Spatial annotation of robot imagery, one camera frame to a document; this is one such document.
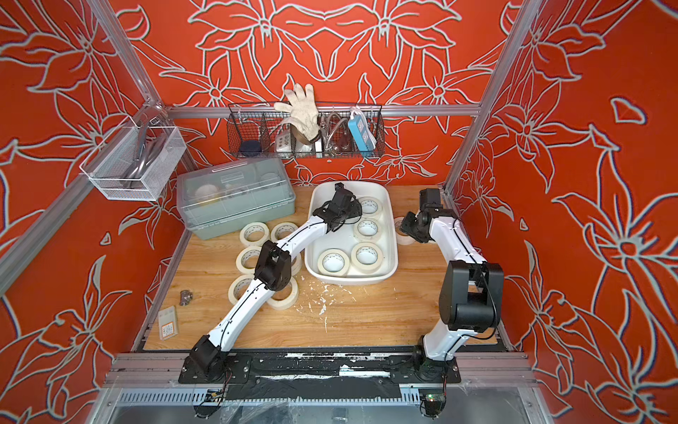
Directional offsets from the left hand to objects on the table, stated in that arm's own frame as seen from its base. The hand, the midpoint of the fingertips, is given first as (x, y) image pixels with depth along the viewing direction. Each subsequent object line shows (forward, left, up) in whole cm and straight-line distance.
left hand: (358, 203), depth 108 cm
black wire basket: (+14, +41, +24) cm, 50 cm away
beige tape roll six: (-28, -4, -4) cm, 28 cm away
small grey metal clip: (-42, +57, -4) cm, 71 cm away
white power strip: (+5, +29, +25) cm, 38 cm away
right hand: (-16, -15, +8) cm, 23 cm away
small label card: (-51, +59, -4) cm, 78 cm away
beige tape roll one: (-13, +30, -3) cm, 33 cm away
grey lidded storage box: (-11, +50, +13) cm, 53 cm away
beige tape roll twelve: (-26, +9, -4) cm, 28 cm away
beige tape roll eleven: (-15, -17, 0) cm, 23 cm away
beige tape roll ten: (-11, -4, -3) cm, 12 cm away
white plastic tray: (-21, -3, -3) cm, 22 cm away
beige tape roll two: (-27, +41, -4) cm, 49 cm away
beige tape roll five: (-1, -9, 0) cm, 9 cm away
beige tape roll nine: (-41, +23, -2) cm, 47 cm away
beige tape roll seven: (-15, +42, -4) cm, 45 cm away
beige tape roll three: (-38, +40, -3) cm, 56 cm away
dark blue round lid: (+4, +41, +23) cm, 48 cm away
